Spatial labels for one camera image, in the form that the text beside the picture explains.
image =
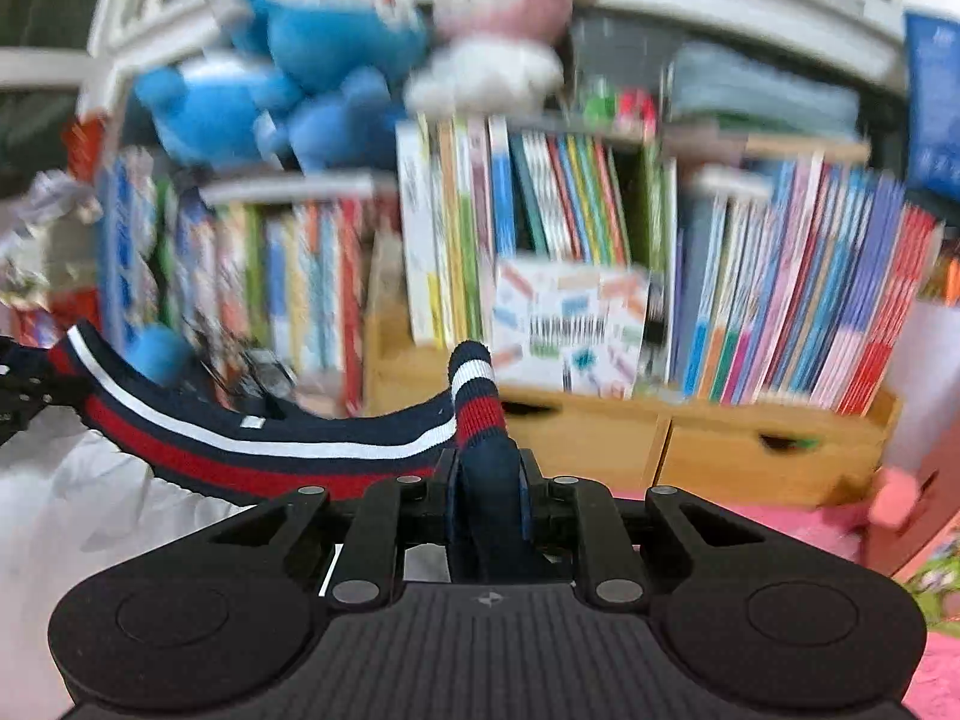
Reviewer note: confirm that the white bookshelf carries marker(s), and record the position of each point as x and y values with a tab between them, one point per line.
300	187

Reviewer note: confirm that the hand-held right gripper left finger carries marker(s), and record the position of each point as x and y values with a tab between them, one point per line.
424	514

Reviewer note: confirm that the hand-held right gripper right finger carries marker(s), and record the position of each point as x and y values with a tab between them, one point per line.
541	514

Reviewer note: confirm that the stack of grey-green books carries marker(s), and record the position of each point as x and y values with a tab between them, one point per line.
757	90

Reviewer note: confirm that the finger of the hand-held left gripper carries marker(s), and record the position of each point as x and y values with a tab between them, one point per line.
37	405
19	354

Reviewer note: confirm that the pink plush toy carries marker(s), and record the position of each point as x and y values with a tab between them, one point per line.
502	7

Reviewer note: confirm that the white printed box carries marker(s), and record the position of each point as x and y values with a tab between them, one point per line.
570	330

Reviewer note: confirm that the blue ball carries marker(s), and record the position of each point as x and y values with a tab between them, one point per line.
156	354

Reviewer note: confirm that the blue cat plush toy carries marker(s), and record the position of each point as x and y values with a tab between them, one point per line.
337	37

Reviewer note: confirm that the light blue plush toy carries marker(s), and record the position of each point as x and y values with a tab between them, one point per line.
202	112

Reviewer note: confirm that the wooden drawer unit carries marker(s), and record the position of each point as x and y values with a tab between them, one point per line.
712	450

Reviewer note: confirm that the pink blanket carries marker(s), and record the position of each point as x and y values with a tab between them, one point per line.
825	540

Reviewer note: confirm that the small dark blue plush toy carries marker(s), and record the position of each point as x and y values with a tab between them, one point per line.
337	127

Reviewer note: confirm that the blue poster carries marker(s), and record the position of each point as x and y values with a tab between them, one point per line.
934	105

